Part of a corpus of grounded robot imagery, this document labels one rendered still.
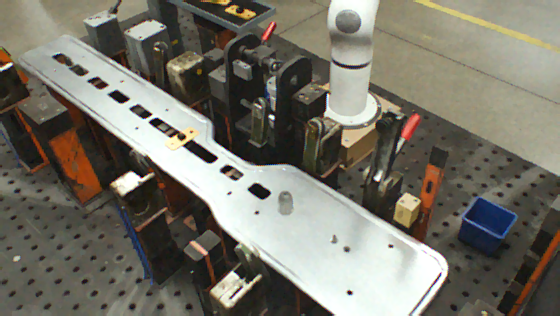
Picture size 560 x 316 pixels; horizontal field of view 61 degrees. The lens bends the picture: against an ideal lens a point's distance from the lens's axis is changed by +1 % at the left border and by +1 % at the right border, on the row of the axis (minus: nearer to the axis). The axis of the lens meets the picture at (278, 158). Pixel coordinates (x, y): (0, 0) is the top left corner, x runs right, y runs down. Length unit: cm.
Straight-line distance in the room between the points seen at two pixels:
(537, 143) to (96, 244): 224
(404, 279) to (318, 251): 16
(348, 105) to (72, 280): 91
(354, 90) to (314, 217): 56
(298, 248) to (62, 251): 74
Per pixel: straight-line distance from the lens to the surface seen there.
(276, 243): 94
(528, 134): 290
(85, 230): 147
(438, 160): 87
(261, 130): 112
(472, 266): 133
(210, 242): 97
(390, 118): 87
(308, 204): 99
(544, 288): 93
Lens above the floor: 176
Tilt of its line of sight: 44 degrees down
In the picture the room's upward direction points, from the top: 4 degrees counter-clockwise
